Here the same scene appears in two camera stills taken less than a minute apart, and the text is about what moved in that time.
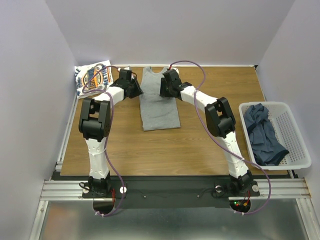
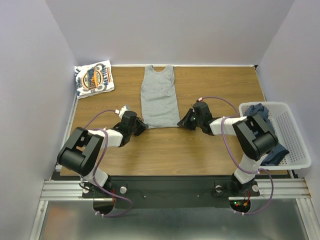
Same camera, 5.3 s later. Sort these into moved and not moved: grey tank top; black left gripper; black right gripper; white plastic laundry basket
Moved: black right gripper; black left gripper
Not moved: white plastic laundry basket; grey tank top
